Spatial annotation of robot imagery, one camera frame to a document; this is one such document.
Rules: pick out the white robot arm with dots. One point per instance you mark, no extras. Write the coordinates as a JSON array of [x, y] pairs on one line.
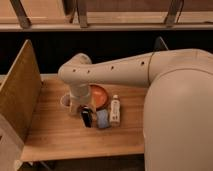
[[178, 107]]

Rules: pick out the white plastic bottle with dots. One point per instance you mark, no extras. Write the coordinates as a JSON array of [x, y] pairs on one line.
[[115, 111]]

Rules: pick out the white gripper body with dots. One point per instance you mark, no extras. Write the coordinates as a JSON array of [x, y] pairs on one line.
[[80, 95]]

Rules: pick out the white ceramic cup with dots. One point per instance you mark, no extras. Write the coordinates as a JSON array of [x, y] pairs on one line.
[[65, 100]]

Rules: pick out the left wooden side panel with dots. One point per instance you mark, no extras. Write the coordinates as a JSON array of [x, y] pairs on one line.
[[19, 92]]

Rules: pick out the right dark side panel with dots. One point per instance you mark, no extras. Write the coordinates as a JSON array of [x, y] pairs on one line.
[[160, 44]]

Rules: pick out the orange ceramic bowl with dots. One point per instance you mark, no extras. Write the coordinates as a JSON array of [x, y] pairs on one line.
[[100, 96]]

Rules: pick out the black rectangular device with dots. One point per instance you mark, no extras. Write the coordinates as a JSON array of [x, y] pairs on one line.
[[86, 114]]

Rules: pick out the wooden shelf with brackets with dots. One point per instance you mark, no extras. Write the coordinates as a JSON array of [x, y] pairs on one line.
[[105, 15]]

